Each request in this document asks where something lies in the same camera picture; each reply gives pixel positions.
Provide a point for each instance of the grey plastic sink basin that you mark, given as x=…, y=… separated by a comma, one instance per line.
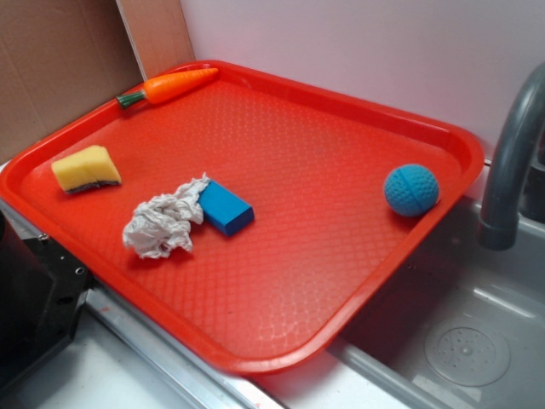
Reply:
x=457, y=326

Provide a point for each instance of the brown cardboard panel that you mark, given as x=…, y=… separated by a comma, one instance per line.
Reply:
x=61, y=59

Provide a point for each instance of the blue rectangular block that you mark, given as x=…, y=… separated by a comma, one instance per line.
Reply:
x=224, y=210

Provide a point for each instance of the crumpled white cloth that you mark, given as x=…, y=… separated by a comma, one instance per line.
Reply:
x=164, y=223

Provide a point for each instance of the grey sink faucet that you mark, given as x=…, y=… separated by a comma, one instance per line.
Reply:
x=515, y=184

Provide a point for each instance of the yellow sponge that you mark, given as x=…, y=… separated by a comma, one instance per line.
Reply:
x=91, y=167

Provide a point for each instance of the red plastic tray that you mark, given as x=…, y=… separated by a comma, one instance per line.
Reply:
x=310, y=162

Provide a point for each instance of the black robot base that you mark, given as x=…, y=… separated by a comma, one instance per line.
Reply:
x=43, y=289

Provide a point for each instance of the orange toy carrot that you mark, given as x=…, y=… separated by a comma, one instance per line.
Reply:
x=168, y=86

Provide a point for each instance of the blue dimpled ball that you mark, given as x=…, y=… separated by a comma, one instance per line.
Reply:
x=411, y=190

